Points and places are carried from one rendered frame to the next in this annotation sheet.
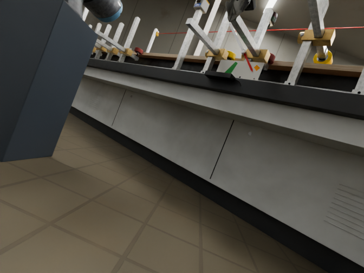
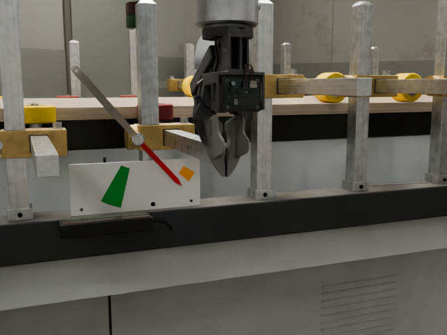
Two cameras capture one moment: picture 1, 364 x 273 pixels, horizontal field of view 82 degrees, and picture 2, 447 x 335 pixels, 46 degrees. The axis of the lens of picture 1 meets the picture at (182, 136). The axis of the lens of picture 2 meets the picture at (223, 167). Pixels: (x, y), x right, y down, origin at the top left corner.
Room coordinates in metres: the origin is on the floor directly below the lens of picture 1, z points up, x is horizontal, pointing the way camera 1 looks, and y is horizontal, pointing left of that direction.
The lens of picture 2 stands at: (0.47, 0.67, 0.95)
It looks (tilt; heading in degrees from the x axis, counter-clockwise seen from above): 9 degrees down; 299
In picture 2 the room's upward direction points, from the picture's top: straight up
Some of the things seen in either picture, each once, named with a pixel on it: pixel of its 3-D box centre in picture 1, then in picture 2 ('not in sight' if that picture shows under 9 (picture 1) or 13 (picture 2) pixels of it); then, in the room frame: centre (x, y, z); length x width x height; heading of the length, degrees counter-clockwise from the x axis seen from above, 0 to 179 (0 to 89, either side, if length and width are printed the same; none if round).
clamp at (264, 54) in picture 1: (255, 56); (159, 135); (1.11, -0.20, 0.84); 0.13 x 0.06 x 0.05; 50
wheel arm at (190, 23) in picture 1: (210, 46); (40, 149); (1.18, 0.04, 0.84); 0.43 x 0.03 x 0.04; 140
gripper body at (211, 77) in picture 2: not in sight; (229, 72); (0.84, 0.00, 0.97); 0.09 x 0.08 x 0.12; 140
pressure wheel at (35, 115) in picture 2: (227, 61); (36, 131); (1.34, -0.09, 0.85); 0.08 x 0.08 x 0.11
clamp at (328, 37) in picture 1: (315, 37); (271, 86); (0.95, -0.39, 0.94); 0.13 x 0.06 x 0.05; 50
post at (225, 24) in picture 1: (216, 46); (14, 117); (1.28, 0.01, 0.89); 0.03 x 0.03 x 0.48; 50
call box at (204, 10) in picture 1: (201, 6); not in sight; (1.45, 0.21, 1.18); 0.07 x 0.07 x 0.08; 50
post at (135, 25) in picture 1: (128, 41); not in sight; (1.92, 0.78, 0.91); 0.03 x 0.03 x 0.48; 50
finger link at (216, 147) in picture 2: (229, 8); (219, 146); (0.85, 0.01, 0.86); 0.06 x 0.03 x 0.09; 140
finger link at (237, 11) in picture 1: (235, 7); (239, 145); (0.83, -0.01, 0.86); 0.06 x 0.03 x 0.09; 140
